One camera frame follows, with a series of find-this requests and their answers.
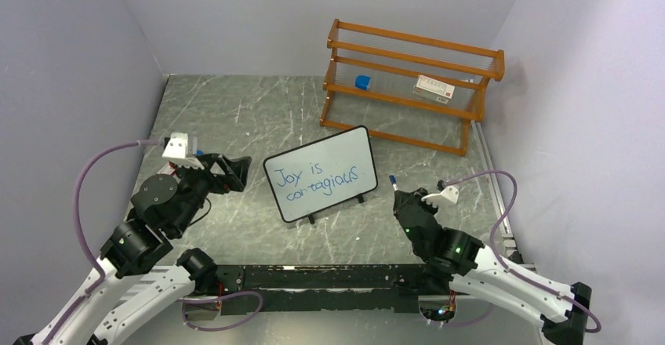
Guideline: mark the blue eraser on shelf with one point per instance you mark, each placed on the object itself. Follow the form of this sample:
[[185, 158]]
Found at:
[[363, 82]]

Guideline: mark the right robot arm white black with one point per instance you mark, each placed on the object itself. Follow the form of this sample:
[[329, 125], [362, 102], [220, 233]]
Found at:
[[456, 261]]

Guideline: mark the orange wooden shelf rack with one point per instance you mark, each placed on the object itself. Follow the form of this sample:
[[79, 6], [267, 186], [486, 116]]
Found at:
[[394, 60]]

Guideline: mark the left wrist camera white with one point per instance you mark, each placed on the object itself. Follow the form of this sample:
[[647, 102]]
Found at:
[[182, 150]]

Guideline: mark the white red box on shelf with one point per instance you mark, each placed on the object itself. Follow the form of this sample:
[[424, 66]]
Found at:
[[433, 89]]

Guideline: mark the white blue marker pen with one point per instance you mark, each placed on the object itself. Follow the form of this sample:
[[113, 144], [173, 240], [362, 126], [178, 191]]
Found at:
[[393, 182]]

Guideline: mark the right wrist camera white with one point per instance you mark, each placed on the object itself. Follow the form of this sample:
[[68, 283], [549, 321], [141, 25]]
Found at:
[[447, 197]]

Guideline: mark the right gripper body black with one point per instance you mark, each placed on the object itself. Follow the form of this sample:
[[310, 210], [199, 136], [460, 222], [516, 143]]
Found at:
[[416, 198]]

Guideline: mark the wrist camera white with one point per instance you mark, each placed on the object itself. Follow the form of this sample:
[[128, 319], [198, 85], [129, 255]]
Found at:
[[182, 150], [447, 197]]

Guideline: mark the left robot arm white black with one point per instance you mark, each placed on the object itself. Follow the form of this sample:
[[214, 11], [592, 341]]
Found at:
[[162, 209]]

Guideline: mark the red white small box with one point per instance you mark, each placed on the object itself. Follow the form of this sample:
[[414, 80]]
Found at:
[[167, 169]]

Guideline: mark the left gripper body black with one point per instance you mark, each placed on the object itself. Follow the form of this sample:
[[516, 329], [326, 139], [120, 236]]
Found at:
[[196, 183]]

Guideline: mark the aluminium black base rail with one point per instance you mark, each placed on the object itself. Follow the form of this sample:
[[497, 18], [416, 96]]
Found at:
[[282, 288]]

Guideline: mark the small whiteboard black frame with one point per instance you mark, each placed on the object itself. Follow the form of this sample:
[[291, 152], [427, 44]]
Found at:
[[323, 173]]

